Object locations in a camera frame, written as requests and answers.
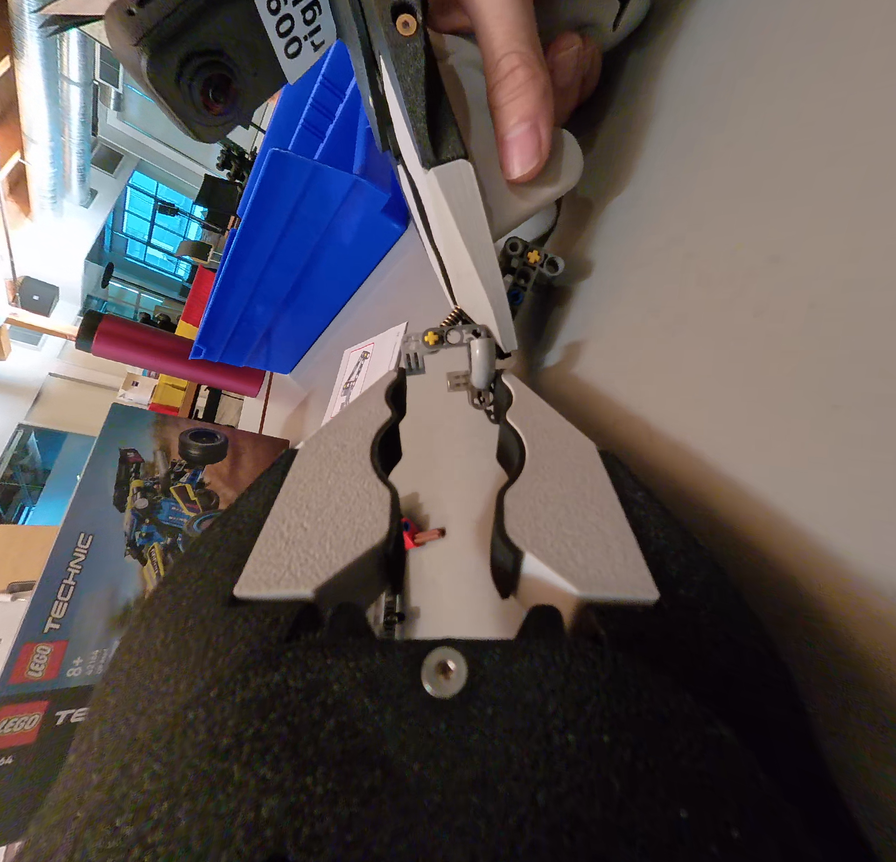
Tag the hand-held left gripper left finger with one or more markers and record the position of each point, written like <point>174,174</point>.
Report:
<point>315,526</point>

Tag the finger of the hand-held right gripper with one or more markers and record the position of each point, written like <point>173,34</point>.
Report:
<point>407,188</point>
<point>469,246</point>

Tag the silver ventilation duct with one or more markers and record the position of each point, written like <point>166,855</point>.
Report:
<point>59,106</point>

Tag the large glass window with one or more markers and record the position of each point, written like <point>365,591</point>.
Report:
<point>154,225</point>

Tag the person's right hand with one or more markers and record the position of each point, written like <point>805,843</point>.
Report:
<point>518,92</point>

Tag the black toy brick beam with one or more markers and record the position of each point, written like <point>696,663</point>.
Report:
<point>395,617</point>

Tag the brown cardboard box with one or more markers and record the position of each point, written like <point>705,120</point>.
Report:
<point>28,554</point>

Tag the yellow plastic bin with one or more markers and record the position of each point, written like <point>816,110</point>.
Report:
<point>171,396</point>

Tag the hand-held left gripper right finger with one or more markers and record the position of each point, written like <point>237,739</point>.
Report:
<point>581,526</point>

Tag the maroon cylindrical post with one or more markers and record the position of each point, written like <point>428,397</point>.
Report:
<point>175,354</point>

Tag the toy buggy set box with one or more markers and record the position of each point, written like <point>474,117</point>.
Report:
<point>105,526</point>

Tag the building instruction booklet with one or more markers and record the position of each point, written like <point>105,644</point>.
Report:
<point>364,379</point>

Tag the red toy brick connector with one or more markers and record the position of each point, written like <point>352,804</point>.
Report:
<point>409,534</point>

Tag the grey toy brick assembly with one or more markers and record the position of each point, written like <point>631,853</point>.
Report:
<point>455,335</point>

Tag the blue plastic storage bin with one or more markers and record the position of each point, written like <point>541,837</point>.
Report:
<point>294,260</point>

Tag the black speaker box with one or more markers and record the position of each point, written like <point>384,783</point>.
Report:
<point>36,296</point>

